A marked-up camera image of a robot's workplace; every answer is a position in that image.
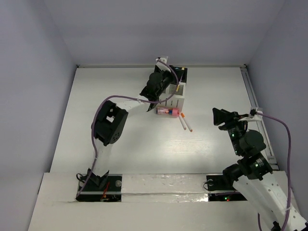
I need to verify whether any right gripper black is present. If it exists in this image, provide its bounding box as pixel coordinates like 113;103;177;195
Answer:
212;106;248;154

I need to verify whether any pink capped tube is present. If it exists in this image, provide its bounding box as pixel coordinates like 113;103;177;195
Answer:
155;107;180;117

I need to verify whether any orange white pen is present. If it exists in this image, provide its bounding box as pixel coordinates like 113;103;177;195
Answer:
181;113;193;132

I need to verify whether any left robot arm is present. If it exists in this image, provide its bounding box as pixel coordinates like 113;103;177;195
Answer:
84;65;187;190

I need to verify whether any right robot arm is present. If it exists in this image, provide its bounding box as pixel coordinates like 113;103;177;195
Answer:
212;108;308;231

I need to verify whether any white organizer container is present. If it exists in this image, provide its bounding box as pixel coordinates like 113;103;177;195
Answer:
156;82;186;110

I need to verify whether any black organizer container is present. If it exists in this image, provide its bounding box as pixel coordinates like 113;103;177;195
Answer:
154;64;188;84

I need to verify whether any foil covered front board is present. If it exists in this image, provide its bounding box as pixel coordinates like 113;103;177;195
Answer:
121;174;208;203

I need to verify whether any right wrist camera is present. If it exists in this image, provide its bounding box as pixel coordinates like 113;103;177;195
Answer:
248;107;263;122

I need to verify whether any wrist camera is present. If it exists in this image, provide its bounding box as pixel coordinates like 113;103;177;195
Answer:
155;56;170;71
248;107;263;122

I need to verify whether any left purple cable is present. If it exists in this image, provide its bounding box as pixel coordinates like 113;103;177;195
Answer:
77;57;180;191

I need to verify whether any purple cable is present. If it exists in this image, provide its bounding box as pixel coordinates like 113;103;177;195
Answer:
77;57;180;191
250;109;292;231

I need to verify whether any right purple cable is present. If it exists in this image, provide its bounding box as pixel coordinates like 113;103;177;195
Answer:
250;109;292;231

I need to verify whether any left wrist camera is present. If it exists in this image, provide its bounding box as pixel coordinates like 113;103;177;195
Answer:
155;56;170;71

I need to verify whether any right aluminium rail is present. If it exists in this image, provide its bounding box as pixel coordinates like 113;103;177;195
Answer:
240;67;279;171

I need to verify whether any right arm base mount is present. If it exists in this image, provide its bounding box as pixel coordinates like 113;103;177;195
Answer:
203;173;246;202

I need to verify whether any back wall rail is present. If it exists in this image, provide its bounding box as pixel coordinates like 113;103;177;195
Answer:
77;64;247;68

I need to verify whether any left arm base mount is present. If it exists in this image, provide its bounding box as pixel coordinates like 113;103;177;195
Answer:
76;173;122;202

